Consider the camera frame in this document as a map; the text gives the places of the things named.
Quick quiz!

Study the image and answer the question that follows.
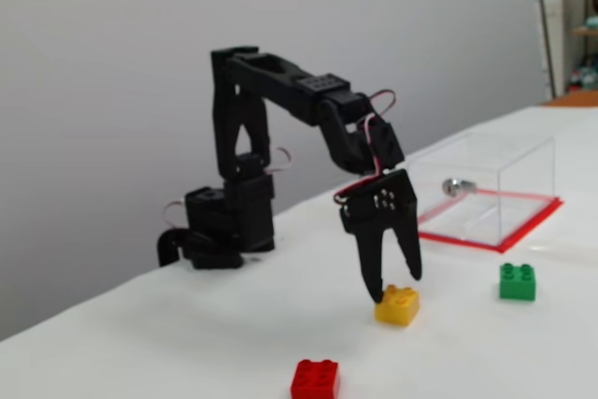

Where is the silver cylinder lock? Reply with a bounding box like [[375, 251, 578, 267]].
[[441, 177, 478, 197]]

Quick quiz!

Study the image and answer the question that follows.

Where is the red white servo cable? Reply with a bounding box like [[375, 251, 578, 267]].
[[333, 114, 390, 207], [163, 200, 188, 232], [370, 89, 399, 121], [267, 146, 293, 175]]

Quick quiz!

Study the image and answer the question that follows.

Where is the yellow lego brick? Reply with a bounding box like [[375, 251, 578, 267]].
[[374, 284, 420, 328]]

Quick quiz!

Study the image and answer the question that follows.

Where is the brown wooden table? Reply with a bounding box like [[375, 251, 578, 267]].
[[540, 90, 598, 108]]

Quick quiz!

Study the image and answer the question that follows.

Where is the red lego brick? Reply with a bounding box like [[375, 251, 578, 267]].
[[290, 358, 341, 399]]

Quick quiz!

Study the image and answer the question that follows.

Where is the green lego brick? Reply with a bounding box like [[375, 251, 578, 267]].
[[498, 262, 537, 302]]

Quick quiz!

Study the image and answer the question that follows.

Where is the black table clamp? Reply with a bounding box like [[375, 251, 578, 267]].
[[156, 228, 189, 269]]

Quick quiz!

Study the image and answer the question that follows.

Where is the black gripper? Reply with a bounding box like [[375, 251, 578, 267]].
[[339, 117, 424, 306]]

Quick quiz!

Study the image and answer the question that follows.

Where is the white table cover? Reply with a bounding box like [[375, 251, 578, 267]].
[[0, 104, 598, 399]]

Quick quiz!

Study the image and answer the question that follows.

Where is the transparent plastic box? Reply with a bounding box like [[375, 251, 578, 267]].
[[404, 130, 557, 249]]

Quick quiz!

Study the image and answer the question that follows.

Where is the white cabinet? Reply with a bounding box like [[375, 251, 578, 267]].
[[543, 0, 565, 92]]

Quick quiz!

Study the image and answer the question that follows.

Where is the red tape frame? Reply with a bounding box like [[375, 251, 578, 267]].
[[417, 186, 565, 254]]

